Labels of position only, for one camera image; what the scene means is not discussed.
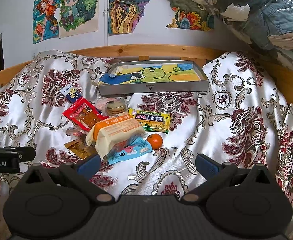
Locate pink round biscuit pack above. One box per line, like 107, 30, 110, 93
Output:
95, 98, 110, 116

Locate orange cream bread package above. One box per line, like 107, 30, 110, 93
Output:
85, 112, 146, 158

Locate yellow seaweed cracker packet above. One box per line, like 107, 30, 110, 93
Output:
128, 108, 171, 134

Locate bagged folded quilts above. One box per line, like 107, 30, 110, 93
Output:
193, 0, 293, 70

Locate wooden bed frame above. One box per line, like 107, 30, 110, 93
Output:
0, 44, 293, 104

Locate brown small snack packet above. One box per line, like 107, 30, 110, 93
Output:
64, 139, 98, 159

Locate beige round biscuit pack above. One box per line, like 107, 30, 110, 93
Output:
105, 100, 127, 116

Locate light blue snack packet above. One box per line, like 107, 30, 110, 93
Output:
108, 137, 153, 165

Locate white wall pipe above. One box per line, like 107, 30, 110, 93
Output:
103, 0, 109, 46

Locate green cartoon drawing sheet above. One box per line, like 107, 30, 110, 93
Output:
98, 63, 201, 85

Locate red snack packet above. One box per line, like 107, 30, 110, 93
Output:
63, 97, 108, 132

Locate orange tangerine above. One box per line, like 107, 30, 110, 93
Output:
146, 133, 163, 150

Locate blond child poster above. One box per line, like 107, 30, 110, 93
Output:
59, 0, 99, 38

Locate swirly orange purple poster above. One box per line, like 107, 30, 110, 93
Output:
108, 0, 150, 35

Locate floral satin bedspread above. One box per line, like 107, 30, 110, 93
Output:
0, 50, 293, 233

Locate green flower poster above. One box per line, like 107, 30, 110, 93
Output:
166, 0, 214, 31

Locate grey cardboard tray box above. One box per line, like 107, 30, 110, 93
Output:
97, 60, 209, 96

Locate dark blue calcium packet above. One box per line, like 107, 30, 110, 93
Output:
60, 84, 82, 103

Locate mermaid girl poster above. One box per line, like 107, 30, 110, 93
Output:
33, 0, 60, 44

